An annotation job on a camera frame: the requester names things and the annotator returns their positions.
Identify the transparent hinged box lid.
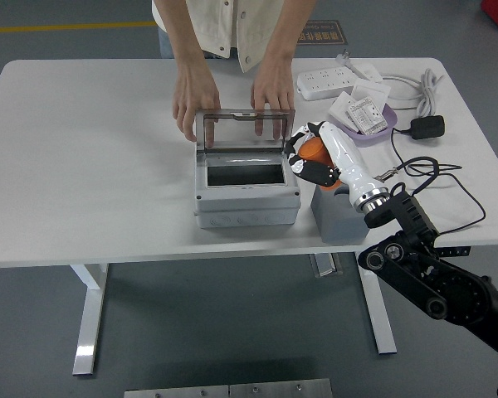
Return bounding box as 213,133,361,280
194,108,296,153

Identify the person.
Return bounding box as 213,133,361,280
151,0,286,75

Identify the white socket panel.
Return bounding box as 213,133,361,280
328,90,356,125

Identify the white square switch panel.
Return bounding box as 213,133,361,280
351,79,392,107

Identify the white power strip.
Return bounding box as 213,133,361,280
296,66,356,101

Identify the brown floor sign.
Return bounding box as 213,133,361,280
296,19,349,46

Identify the thin black adapter cable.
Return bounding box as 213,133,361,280
391,127,487,234

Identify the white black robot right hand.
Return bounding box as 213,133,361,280
284,120,386,205

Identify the small white wall switch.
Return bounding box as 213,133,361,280
354,64,383,83

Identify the person's right hand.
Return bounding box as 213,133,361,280
172,61,222,148

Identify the white table leg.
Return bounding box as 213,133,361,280
354,250,398,355
69,263,110,376

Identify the black power adapter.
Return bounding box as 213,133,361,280
409,114,446,141

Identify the grey block with round hole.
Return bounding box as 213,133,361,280
310,182,373,245

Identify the person's left hand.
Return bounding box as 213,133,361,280
250,61,296,141

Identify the white power strip cord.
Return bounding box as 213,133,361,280
334,48,446,120

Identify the purple plastic tray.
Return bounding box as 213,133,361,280
330,103,399,147

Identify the yellow floor tape line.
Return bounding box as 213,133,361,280
0,21,158,34

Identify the orange cylindrical battery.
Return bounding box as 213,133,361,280
296,137,342,192

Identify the grey plastic junction box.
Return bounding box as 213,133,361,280
193,147,302,230

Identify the silver metal bar under table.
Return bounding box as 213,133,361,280
309,252,344,278

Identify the grey metal base plate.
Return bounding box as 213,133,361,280
123,384,230,398
228,377,332,398

